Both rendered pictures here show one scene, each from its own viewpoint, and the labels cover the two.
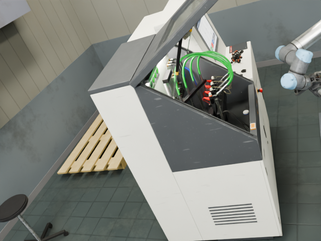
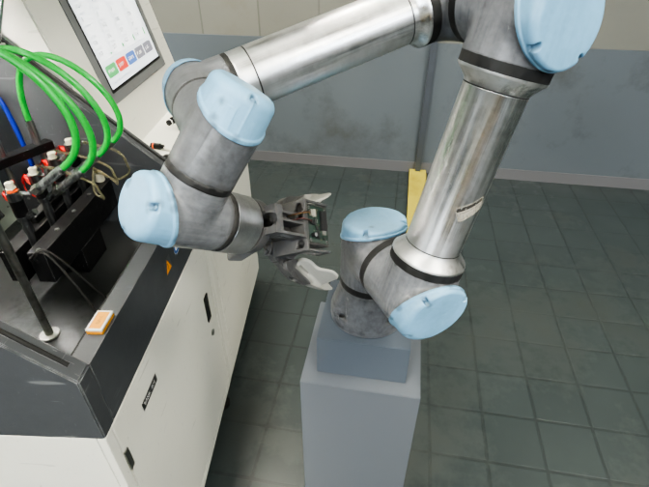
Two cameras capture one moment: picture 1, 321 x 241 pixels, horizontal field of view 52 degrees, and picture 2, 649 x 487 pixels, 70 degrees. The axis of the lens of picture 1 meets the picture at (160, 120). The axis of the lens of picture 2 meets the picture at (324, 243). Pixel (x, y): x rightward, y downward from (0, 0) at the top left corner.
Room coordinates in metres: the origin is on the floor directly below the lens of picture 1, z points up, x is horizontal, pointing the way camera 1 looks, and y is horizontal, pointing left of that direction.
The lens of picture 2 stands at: (0.91, -0.66, 1.56)
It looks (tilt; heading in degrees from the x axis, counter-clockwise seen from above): 36 degrees down; 338
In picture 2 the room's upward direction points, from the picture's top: straight up
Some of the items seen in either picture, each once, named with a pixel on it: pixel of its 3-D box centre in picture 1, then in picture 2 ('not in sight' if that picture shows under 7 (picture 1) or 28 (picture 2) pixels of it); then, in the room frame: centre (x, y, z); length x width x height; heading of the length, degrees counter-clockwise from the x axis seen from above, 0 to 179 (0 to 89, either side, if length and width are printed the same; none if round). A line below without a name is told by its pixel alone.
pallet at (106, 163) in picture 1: (110, 138); not in sight; (3.81, 0.70, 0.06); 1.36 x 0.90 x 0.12; 149
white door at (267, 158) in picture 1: (268, 163); (188, 394); (1.81, -0.60, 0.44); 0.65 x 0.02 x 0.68; 156
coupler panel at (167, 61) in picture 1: (174, 74); not in sight; (2.25, -0.23, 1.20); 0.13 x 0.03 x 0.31; 156
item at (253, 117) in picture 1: (254, 116); (151, 280); (1.82, -0.59, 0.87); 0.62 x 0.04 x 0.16; 156
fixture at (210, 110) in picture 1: (219, 109); (70, 236); (2.03, -0.42, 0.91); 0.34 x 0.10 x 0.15; 156
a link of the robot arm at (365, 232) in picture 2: not in sight; (374, 247); (1.51, -1.00, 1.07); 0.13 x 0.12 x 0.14; 3
